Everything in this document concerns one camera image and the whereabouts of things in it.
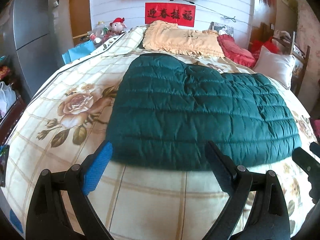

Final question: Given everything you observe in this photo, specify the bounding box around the dark green quilted puffer jacket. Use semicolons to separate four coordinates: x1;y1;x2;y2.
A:
106;54;302;171

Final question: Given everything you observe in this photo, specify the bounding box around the dark wooden bedside cabinet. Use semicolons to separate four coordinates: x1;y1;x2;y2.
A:
0;91;27;145

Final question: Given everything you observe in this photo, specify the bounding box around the white pillow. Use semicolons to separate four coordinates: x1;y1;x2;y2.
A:
253;46;295;89

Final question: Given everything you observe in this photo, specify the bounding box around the blue paper bag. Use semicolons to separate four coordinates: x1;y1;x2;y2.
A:
62;41;95;64

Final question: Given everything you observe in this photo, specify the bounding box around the wooden chair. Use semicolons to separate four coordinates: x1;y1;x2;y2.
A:
272;30;311;96

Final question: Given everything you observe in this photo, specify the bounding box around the white plastic bag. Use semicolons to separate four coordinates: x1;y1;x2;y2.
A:
0;81;16;118

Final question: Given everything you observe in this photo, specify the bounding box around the plush toy with red hat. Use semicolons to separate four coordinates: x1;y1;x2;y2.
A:
110;17;127;34

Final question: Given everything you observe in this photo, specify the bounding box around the yellow ruffled pillow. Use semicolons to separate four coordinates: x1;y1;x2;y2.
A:
143;20;225;57

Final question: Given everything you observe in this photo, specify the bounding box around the red heart cushion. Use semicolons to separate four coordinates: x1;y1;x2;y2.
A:
217;34;257;69

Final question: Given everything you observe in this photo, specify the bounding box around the grey refrigerator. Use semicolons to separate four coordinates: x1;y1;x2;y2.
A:
1;0;63;102

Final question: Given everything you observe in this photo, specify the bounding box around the red calligraphy banner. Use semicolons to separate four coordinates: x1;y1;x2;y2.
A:
145;3;196;27

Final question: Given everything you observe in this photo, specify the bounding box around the framed photo on headboard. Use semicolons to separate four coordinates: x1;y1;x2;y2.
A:
210;22;234;37

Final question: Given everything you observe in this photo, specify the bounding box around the black wall cable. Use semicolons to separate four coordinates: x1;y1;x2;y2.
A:
154;0;250;25

